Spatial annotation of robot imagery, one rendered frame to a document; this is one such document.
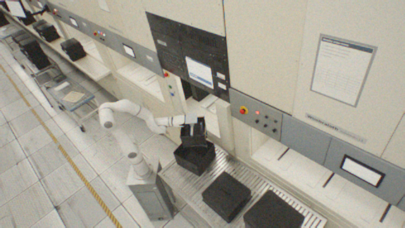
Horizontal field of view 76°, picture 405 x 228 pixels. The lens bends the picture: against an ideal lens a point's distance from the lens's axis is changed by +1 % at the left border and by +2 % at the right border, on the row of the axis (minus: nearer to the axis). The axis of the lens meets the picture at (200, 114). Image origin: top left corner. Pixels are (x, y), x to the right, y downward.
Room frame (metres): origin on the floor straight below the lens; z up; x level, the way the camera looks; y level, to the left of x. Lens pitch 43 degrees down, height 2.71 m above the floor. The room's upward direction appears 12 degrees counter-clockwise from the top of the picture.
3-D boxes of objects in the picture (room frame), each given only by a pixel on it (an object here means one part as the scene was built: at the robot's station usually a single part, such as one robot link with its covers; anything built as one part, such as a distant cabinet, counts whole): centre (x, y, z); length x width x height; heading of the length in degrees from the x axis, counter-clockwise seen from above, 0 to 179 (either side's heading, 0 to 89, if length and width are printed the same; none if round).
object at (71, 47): (4.03, 1.81, 0.93); 0.30 x 0.28 x 0.26; 33
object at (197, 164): (1.48, 0.12, 0.85); 0.28 x 0.28 x 0.17; 46
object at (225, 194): (1.04, -0.07, 0.83); 0.29 x 0.29 x 0.13; 37
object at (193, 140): (1.52, 0.09, 1.11); 0.24 x 0.20 x 0.32; 171
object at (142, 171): (1.48, 0.64, 0.85); 0.19 x 0.19 x 0.18
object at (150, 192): (1.48, 0.64, 0.38); 0.28 x 0.28 x 0.76; 81
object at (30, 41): (4.67, 2.77, 0.85); 0.30 x 0.28 x 0.26; 35
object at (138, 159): (1.52, 0.65, 1.07); 0.19 x 0.12 x 0.24; 14
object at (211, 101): (2.06, -0.17, 0.89); 0.22 x 0.21 x 0.04; 126
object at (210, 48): (2.05, -0.33, 0.98); 0.95 x 0.88 x 1.95; 126
